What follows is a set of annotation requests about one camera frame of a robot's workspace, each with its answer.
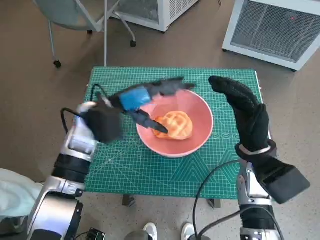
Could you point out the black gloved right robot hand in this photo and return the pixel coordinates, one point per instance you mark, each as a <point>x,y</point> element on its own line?
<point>252,122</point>

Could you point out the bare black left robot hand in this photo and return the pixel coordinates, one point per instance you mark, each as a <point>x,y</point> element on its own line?
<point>135,98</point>

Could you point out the orange rectangular twisted bread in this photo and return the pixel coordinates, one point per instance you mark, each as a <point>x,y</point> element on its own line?
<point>160,135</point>

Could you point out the round golden bread bun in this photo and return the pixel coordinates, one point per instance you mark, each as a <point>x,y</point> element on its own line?
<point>178,125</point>

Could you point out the pink bowl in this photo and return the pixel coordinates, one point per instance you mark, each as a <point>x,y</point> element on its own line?
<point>180,147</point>

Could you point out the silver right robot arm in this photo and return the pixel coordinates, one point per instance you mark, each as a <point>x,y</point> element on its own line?
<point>255,212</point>

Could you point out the metal pole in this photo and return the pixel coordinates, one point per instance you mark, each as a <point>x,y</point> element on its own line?
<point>106,45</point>

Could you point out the green cutting mat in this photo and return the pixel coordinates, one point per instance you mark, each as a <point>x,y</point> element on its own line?
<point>130,170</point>

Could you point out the black table leg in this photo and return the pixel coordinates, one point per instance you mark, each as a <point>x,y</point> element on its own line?
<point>128,200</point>
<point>215,203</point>

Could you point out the white mesh cabinet red light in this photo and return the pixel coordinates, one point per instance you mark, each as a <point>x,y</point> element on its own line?
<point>270,30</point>

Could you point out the white cabinet with louvred side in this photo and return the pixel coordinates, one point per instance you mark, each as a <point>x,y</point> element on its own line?
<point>175,10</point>

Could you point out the grey office chair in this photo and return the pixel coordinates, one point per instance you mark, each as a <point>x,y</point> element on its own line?
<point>65,12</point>

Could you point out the white shoe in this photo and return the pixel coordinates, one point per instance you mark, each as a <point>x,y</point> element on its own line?
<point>188,231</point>
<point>150,231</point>

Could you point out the small black electronic box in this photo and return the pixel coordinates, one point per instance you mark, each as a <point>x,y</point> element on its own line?
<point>96,231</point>

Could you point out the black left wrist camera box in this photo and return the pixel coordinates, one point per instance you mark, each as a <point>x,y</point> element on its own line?
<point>105,125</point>

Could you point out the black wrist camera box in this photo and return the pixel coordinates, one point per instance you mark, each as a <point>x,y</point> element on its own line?
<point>285,180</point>
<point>105,125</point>

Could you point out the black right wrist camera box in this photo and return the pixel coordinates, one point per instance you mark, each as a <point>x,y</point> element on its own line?
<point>285,180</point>

